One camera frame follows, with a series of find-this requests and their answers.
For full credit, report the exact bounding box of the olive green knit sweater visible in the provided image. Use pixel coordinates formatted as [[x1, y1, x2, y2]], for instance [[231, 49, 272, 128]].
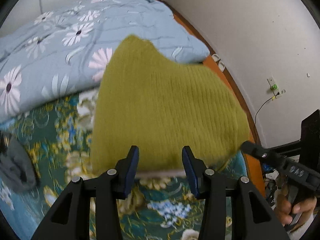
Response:
[[90, 35, 249, 174]]

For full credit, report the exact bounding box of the person's right hand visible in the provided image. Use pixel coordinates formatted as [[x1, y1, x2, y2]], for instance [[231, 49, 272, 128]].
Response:
[[274, 184, 317, 229]]

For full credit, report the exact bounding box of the grey folded garment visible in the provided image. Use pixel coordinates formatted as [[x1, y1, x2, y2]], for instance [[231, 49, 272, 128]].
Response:
[[1, 131, 37, 193]]

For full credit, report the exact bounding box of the teal floral plush blanket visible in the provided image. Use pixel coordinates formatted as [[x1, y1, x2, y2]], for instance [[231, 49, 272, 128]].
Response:
[[0, 89, 253, 240]]

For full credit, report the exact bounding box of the light blue daisy quilt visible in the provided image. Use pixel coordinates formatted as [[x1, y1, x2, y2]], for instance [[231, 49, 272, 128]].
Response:
[[1, 0, 209, 122]]

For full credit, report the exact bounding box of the black power cable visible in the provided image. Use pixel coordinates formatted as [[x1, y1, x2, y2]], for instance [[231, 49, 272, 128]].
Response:
[[253, 93, 281, 147]]

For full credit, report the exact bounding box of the white wall socket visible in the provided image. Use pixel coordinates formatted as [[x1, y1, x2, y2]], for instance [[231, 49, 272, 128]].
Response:
[[267, 77, 281, 99]]

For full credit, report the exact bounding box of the orange wooden bed frame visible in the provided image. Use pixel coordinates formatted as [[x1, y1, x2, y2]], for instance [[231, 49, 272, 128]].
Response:
[[158, 0, 266, 197]]

